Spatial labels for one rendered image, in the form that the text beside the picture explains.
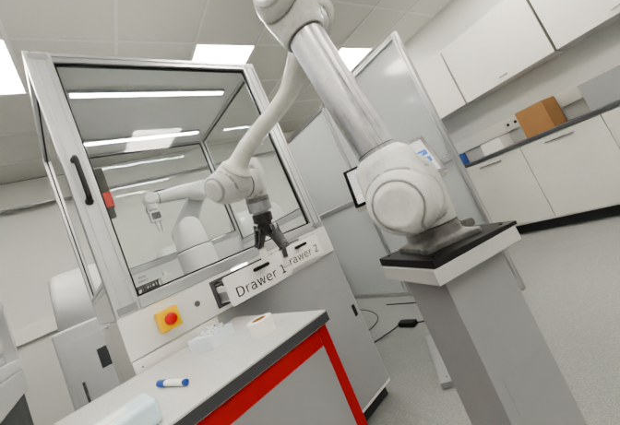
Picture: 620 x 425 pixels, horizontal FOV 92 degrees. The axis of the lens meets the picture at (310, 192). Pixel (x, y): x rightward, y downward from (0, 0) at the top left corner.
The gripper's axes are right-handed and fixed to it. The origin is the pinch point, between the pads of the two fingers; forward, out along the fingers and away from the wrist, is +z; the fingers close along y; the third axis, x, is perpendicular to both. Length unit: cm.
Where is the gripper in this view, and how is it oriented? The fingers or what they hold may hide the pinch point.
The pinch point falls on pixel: (275, 263)
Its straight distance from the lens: 118.8
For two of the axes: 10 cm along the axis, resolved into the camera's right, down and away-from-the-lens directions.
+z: 2.7, 9.6, 0.6
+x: -7.1, 2.4, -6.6
